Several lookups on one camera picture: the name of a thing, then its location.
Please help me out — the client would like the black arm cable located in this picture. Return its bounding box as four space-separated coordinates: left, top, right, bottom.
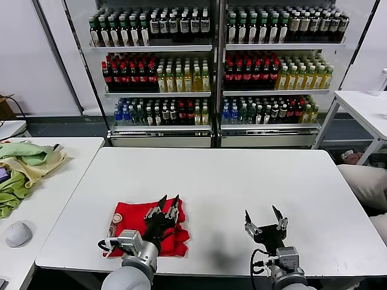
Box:
249 248 273 277
97 238 122 257

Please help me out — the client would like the cream garment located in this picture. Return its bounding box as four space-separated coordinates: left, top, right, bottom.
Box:
0 147 69 189

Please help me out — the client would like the white label dark bottle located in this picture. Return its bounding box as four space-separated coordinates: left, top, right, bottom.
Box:
180 11 191 43
160 11 171 43
201 10 212 43
169 11 181 43
190 10 201 43
150 12 161 43

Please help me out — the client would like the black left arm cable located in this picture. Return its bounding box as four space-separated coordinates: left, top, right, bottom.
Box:
97 238 122 257

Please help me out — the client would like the white side table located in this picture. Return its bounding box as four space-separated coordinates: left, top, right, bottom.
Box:
313 90 387 166

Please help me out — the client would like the drinks display shelf unit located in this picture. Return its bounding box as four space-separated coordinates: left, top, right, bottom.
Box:
62 0 219 149
218 0 382 150

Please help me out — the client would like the beige cushion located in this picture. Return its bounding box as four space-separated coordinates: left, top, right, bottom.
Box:
368 213 387 239
337 164 387 209

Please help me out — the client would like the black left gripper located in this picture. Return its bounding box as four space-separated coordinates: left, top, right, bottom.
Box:
144 195 181 242

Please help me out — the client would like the light green garment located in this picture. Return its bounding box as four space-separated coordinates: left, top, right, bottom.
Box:
0 141 59 166

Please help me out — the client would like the pinkish clothes pile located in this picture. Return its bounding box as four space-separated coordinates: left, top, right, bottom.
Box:
341 150 365 166

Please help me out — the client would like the grey metal frame pole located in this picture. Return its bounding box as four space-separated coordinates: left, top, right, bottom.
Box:
32 0 84 115

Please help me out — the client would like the brown cardboard box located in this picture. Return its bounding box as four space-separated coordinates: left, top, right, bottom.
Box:
0 93 18 120

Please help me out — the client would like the dark green bag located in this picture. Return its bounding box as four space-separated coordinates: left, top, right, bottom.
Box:
367 153 387 169

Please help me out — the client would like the purple patterned item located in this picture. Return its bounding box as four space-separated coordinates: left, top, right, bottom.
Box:
0 166 13 184

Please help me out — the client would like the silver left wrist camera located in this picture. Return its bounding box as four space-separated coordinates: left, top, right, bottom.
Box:
117 229 143 256

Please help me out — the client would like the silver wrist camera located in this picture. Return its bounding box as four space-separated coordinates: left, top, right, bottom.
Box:
276 246 300 269
117 229 143 256

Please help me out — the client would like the green cap tea bottle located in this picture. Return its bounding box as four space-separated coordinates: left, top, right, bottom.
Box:
99 14 111 47
237 12 249 45
279 13 290 45
258 12 270 45
120 14 131 47
140 13 151 47
269 12 281 45
227 12 238 45
248 12 259 45
109 14 121 47
89 15 100 47
130 14 141 47

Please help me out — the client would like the black wall cable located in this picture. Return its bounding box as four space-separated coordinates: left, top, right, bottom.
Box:
10 95 28 127

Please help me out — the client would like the grey rounded mouse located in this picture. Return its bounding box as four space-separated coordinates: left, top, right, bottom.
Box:
5 220 33 248

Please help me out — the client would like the olive green towel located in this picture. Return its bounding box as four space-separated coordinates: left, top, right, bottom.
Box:
0 170 34 219

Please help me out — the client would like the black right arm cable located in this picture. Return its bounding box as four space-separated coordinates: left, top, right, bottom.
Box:
249 248 273 277

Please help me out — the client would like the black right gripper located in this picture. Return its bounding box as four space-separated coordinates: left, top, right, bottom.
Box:
244 205 290 254

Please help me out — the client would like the red shirt with print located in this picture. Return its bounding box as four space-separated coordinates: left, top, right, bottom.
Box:
106 195 192 259

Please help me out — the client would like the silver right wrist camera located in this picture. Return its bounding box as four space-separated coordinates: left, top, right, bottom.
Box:
276 246 300 269

